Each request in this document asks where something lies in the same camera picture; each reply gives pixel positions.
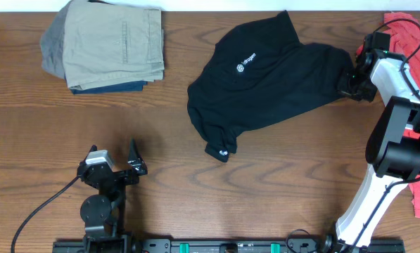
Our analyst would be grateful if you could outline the black polo shirt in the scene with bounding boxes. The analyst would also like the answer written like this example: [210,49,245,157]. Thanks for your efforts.
[187,11,354,162]

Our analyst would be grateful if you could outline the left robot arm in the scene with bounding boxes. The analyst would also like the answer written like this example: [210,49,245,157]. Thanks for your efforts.
[77,140,148,252]

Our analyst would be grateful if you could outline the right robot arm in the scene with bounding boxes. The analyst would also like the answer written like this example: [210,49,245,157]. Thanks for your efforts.
[330,49,420,252]

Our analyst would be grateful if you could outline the red t-shirt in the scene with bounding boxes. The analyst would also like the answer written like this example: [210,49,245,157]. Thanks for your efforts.
[384,12,420,218]

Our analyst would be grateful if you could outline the folded beige khaki pants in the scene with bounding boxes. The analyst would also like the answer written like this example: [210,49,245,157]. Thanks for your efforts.
[63,0,165,90]

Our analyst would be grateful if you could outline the folded grey garment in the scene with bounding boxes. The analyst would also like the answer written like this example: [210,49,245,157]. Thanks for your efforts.
[39,1,71,79]

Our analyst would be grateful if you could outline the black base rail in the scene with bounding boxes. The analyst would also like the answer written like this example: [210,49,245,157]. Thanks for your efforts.
[52,235,406,253]

